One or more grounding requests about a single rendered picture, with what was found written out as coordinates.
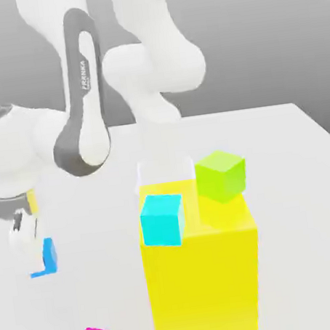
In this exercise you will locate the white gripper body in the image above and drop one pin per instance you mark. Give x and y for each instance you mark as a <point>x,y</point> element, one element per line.
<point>29,250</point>

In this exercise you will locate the small blue cube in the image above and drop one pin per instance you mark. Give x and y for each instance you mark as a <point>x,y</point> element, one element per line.
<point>50,255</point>

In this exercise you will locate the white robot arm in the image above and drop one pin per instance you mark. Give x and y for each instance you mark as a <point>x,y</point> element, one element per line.
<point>146,67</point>

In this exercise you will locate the small cyan cube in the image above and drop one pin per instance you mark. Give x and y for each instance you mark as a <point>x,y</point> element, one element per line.
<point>160,221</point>

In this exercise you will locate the small lime green cube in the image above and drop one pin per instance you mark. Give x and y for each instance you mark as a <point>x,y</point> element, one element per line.
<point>220,176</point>

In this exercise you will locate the large yellow box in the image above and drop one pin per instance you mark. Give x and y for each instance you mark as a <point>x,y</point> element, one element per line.
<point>203,280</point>

